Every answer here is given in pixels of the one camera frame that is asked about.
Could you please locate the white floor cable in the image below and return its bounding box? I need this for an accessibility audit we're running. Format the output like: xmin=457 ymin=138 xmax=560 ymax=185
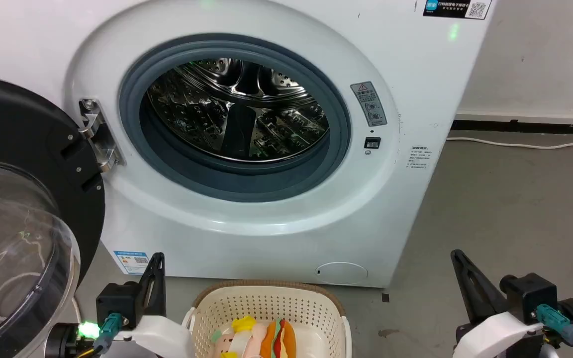
xmin=446 ymin=137 xmax=573 ymax=150

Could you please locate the small text sticker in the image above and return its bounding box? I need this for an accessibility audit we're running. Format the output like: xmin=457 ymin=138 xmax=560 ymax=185
xmin=407 ymin=145 xmax=430 ymax=170

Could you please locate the grey warning label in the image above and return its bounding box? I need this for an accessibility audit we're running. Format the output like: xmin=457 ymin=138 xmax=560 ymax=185
xmin=350 ymin=81 xmax=387 ymax=127

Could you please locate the grey rubber door gasket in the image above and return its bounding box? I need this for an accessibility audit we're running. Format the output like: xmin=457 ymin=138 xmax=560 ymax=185
xmin=119 ymin=33 xmax=352 ymax=203

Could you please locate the cream plastic laundry basket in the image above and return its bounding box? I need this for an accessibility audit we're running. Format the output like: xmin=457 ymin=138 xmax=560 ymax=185
xmin=182 ymin=280 xmax=352 ymax=358

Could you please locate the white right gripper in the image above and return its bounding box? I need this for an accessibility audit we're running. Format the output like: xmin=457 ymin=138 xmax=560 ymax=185
xmin=450 ymin=249 xmax=547 ymax=358

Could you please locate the teal-plug right gripper cable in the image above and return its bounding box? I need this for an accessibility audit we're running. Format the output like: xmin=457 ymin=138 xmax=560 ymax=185
xmin=534 ymin=304 xmax=573 ymax=358

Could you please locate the metal door hinge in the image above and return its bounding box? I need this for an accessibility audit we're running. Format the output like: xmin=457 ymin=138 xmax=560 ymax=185
xmin=79 ymin=98 xmax=124 ymax=174

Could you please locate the black washer door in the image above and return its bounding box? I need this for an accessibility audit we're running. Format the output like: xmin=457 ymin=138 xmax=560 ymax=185
xmin=0 ymin=74 xmax=106 ymax=358

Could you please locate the teal-plug gripper cable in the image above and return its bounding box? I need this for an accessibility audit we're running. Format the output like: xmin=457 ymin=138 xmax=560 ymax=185
xmin=75 ymin=312 xmax=124 ymax=358
xmin=534 ymin=304 xmax=573 ymax=358

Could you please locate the oval drain filter cover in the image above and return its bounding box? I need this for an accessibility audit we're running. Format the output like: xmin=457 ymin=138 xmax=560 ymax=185
xmin=315 ymin=262 xmax=369 ymax=286

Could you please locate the stainless steel drum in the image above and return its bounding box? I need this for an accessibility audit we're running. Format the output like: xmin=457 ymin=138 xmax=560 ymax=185
xmin=146 ymin=58 xmax=330 ymax=163

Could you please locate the white front-load washing machine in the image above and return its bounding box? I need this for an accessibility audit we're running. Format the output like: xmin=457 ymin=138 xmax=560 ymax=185
xmin=0 ymin=0 xmax=494 ymax=289

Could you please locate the black QR code sticker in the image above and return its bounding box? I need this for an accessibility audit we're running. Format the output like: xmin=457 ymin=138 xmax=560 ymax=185
xmin=423 ymin=0 xmax=492 ymax=20

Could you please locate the black wall baseboard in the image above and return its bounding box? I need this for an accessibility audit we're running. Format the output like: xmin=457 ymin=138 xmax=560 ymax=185
xmin=450 ymin=118 xmax=573 ymax=136

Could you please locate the pink and yellow plush toy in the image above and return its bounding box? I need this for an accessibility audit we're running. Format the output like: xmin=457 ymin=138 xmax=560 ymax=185
xmin=210 ymin=316 xmax=267 ymax=358

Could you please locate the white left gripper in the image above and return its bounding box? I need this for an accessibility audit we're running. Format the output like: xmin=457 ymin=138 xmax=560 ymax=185
xmin=116 ymin=252 xmax=195 ymax=358

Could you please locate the teal-plug left gripper cable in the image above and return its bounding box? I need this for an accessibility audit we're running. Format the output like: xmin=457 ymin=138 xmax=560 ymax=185
xmin=75 ymin=312 xmax=124 ymax=358

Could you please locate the blue energy label sticker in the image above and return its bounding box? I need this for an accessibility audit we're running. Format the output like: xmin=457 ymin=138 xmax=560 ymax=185
xmin=113 ymin=250 xmax=151 ymax=276

